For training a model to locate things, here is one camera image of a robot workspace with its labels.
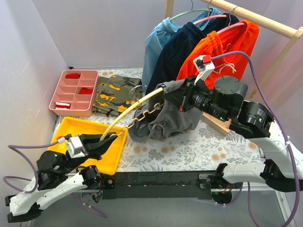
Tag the cream yellow hanger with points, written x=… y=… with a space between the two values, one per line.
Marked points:
x=133 y=106

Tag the red sock back compartment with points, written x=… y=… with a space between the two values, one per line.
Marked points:
x=72 y=76

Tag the pink hanger on orange shorts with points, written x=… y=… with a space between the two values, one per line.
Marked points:
x=229 y=25

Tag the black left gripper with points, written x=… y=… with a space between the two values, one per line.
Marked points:
x=84 y=146

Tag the grey shorts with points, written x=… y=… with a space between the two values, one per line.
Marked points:
x=166 y=120

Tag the orange shorts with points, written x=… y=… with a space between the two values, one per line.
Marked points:
x=240 y=38

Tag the red sock middle compartment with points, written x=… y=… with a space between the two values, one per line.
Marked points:
x=85 y=91

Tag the camouflage shorts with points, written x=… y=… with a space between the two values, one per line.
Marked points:
x=115 y=94

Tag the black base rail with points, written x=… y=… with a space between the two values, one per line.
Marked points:
x=169 y=184

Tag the red white striped sock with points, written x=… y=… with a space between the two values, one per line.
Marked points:
x=62 y=105

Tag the red sock compartment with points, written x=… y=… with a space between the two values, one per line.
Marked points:
x=72 y=76
x=85 y=91

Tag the green hanger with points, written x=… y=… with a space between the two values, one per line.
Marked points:
x=192 y=10

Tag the pink hanger on navy shorts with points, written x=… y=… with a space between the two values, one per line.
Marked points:
x=208 y=18

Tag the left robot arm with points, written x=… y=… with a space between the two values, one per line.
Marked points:
x=51 y=181

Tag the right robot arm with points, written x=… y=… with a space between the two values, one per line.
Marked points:
x=282 y=168

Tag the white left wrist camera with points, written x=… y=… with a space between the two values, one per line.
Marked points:
x=74 y=146

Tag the wooden clothes rack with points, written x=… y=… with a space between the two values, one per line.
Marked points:
x=293 y=34

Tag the pink divided organizer box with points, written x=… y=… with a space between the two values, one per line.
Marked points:
x=67 y=91

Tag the navy blue shorts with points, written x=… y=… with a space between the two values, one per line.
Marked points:
x=170 y=61

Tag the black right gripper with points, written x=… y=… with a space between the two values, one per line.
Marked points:
x=186 y=95

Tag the yellow plastic tray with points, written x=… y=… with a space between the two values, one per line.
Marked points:
x=74 y=126

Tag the light blue shorts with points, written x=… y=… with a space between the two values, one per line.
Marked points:
x=154 y=47

